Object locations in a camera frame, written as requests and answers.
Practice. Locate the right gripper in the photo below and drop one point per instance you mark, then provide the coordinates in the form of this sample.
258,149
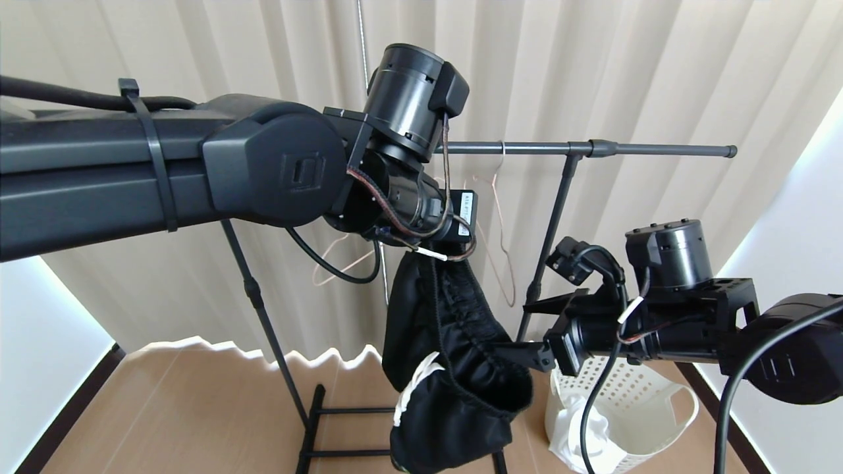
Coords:
612,342

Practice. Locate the beige curtain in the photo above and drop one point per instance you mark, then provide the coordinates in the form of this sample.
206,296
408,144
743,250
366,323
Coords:
593,66

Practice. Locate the white laundry basket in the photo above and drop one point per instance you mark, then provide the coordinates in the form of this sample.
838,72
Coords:
658,428

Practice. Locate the black clothes rack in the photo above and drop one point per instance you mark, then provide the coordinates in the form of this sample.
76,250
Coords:
658,149

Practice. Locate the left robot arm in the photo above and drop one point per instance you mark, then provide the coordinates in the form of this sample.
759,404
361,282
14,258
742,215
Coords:
132,171

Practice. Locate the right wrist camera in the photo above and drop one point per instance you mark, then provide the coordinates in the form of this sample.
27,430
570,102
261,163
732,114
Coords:
570,260

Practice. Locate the black shorts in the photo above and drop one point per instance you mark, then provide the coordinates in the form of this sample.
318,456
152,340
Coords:
448,368

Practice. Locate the pink clothes hanger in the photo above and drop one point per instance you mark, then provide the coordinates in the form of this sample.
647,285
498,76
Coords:
501,161
316,283

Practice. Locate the silver curtain wand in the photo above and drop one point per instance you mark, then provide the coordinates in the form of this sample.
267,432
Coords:
362,39

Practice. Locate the white garment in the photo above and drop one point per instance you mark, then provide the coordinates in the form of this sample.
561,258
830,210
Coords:
563,434

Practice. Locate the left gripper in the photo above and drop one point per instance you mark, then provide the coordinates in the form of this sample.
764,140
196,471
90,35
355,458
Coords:
415,204

